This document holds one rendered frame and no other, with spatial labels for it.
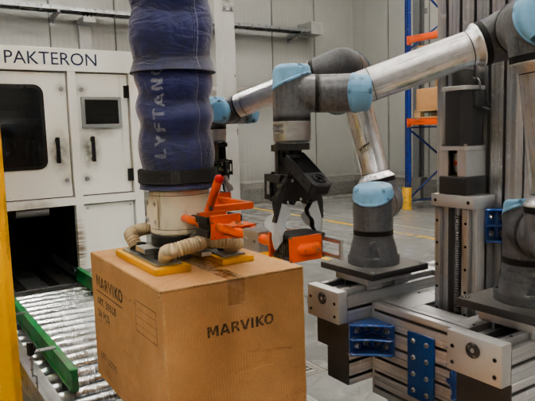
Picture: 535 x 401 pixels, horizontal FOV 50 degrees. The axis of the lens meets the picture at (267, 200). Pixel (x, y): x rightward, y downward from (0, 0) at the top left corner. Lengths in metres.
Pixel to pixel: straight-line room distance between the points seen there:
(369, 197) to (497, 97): 0.43
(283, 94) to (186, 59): 0.51
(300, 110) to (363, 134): 0.70
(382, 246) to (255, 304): 0.42
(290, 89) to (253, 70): 10.85
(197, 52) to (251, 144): 10.27
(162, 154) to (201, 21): 0.37
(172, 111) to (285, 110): 0.51
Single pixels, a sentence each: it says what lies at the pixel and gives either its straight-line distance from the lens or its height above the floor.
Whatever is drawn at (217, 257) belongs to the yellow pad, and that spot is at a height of 1.09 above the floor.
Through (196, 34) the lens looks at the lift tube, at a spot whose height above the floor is 1.69.
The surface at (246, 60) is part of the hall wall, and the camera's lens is 11.91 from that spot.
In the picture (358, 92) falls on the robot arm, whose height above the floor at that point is 1.50.
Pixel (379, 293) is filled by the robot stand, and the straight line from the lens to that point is 1.69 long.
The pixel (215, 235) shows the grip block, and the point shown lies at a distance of 1.41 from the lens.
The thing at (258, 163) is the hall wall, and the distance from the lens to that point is 11.95.
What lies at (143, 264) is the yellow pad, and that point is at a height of 1.09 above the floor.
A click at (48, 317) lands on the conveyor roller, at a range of 3.17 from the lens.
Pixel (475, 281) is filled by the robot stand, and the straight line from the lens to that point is 1.59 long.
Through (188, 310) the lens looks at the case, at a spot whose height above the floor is 1.02.
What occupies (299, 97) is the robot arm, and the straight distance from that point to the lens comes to 1.13.
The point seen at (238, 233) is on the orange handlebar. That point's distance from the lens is 1.31.
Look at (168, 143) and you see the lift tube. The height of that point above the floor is 1.41.
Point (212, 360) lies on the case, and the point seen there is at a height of 0.88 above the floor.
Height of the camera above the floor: 1.43
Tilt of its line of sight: 7 degrees down
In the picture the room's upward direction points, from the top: 2 degrees counter-clockwise
